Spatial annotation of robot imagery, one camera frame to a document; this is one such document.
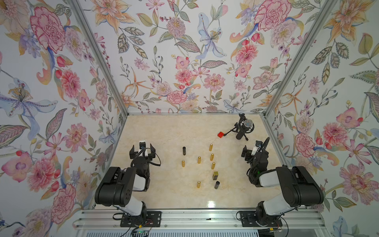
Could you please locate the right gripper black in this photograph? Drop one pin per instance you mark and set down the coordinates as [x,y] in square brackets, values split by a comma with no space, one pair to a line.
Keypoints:
[256,157]

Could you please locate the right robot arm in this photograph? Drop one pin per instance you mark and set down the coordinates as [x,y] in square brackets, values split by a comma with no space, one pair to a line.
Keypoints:
[298,188]

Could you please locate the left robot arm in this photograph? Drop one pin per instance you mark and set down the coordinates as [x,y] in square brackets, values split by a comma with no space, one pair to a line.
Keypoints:
[118,184]

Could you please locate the square gold black lipstick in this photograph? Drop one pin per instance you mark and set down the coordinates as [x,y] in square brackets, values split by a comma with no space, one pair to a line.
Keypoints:
[215,175]

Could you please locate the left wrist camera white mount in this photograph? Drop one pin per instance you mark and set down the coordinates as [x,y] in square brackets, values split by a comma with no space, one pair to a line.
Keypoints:
[142,148]

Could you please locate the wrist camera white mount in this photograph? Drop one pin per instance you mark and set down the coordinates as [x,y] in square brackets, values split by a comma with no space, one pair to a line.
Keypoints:
[257,145]
[142,148]

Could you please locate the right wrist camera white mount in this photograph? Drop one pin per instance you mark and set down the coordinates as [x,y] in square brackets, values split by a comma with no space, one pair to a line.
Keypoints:
[257,145]

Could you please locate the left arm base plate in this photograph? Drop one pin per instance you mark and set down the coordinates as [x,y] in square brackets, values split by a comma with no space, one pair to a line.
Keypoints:
[146,219]

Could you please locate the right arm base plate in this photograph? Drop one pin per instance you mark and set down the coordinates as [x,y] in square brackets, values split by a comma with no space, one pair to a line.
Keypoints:
[257,219]

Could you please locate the aluminium front rail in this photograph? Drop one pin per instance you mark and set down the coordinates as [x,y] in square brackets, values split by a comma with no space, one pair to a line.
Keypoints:
[203,219]

